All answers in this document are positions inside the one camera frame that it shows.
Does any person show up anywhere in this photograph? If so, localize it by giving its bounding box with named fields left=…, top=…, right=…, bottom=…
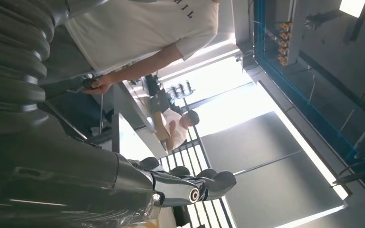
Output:
left=39, top=0, right=221, bottom=96
left=162, top=108, right=201, bottom=152

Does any steel workbench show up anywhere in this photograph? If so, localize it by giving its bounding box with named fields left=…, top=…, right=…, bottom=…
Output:
left=86, top=80, right=171, bottom=161

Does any ceiling light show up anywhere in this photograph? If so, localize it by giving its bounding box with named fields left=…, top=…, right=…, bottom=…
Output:
left=339, top=0, right=365, bottom=19

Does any blue ceiling beam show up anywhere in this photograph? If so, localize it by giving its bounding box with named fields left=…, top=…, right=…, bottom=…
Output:
left=253, top=0, right=365, bottom=205

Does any cardboard box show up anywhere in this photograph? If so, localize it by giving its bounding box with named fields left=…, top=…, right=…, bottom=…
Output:
left=151, top=112, right=171, bottom=141

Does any black window railing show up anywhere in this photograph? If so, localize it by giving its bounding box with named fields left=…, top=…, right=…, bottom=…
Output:
left=158, top=125, right=235, bottom=228

